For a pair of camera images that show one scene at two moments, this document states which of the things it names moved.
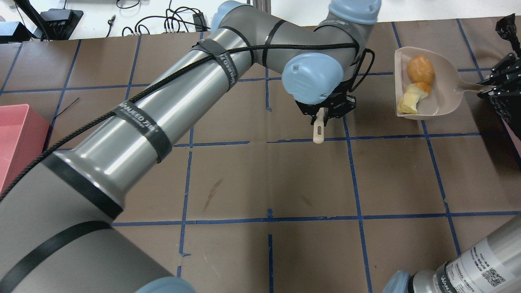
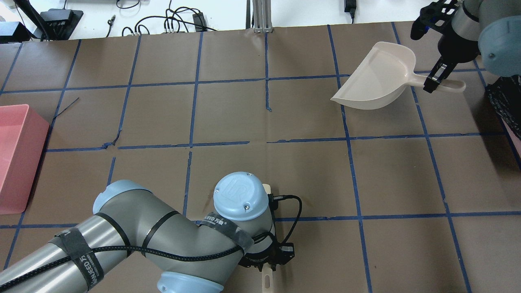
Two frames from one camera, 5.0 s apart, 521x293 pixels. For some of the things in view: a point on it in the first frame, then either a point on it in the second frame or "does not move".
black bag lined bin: (509, 107) does not move
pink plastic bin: (23, 134) does not move
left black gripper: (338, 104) to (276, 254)
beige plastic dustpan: (447, 89) to (385, 75)
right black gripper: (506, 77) to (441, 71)
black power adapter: (200, 22) does not move
